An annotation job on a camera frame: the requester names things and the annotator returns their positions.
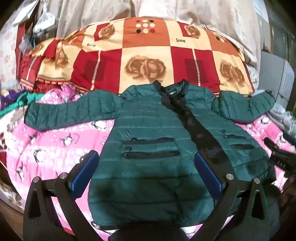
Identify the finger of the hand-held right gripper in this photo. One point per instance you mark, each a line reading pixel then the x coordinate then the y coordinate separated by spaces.
pixel 272 143

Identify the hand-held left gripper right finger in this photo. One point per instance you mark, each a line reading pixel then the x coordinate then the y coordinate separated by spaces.
pixel 208 178

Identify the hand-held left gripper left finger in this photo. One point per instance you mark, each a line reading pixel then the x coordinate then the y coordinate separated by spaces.
pixel 84 170

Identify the green puffer jacket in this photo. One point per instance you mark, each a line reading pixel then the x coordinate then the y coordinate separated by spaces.
pixel 148 148

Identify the grey cloth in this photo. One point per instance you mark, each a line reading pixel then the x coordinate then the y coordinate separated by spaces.
pixel 281 118

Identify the pink penguin blanket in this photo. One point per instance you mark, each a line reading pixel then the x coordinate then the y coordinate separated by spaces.
pixel 57 143

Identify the white cabinet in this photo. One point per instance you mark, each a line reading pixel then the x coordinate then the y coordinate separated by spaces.
pixel 281 76

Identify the green cloth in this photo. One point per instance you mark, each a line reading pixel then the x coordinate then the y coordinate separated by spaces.
pixel 16 104

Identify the purple cloth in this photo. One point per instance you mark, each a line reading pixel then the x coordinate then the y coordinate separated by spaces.
pixel 8 96

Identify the red orange checkered quilt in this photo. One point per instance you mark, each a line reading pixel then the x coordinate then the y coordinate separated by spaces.
pixel 138 62

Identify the white floral cloth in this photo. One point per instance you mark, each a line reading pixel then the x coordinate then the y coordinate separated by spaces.
pixel 8 58

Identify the pile of plastic bags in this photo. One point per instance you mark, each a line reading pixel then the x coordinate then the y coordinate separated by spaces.
pixel 30 27

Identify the beige patterned curtain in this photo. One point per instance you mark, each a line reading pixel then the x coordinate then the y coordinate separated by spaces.
pixel 161 11

